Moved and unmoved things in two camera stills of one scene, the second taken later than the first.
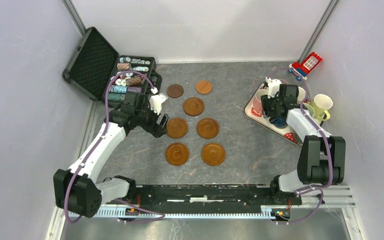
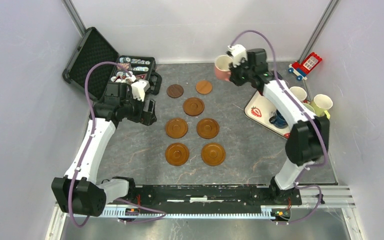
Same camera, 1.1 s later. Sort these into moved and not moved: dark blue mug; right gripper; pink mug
Moved: pink mug; right gripper
Not moved: dark blue mug
